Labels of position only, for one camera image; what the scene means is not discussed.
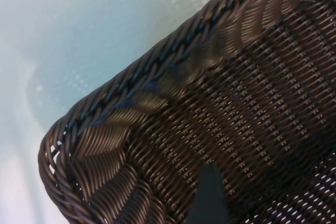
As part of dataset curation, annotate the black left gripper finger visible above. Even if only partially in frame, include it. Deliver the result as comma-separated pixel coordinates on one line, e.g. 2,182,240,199
187,164,227,224

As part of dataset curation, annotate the dark brown wicker basket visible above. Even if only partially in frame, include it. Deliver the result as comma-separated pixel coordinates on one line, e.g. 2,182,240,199
38,0,336,224

